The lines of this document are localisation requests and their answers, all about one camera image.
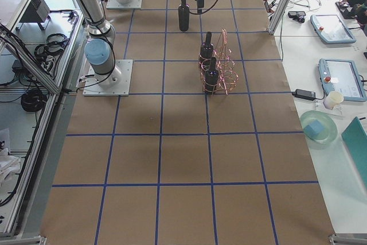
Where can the dark wine bottle far basket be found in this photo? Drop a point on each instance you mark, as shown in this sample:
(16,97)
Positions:
(206,52)

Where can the lower teach pendant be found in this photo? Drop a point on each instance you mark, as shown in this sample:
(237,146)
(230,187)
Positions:
(342,76)

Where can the grey electronics box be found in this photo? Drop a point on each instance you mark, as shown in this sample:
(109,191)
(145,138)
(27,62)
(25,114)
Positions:
(36,12)

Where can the black power adapter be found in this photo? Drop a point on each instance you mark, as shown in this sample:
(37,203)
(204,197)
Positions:
(304,94)

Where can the teal board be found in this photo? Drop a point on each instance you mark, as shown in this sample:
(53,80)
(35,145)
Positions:
(354,137)

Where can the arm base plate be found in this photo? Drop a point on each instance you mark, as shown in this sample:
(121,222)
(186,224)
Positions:
(118,83)
(124,4)

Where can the green glass plate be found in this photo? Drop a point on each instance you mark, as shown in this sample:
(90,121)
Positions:
(330,132)

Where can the dark wine bottle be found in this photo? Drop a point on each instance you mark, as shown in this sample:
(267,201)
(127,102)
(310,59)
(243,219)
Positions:
(211,77)
(183,16)

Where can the white paper cup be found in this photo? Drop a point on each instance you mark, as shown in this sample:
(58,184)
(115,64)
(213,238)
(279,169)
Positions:
(332,99)

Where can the copper wire wine basket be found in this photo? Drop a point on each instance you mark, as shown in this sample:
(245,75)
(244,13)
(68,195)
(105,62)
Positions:
(226,66)

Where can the black controller device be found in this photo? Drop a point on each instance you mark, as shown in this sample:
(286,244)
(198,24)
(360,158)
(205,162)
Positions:
(298,16)

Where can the blue foam block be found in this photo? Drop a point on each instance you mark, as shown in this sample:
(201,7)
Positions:
(313,129)

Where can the upper teach pendant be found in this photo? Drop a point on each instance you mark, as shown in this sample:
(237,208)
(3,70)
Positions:
(331,29)

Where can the teach pendant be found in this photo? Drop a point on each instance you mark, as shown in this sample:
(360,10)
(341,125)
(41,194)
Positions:
(342,76)
(331,29)

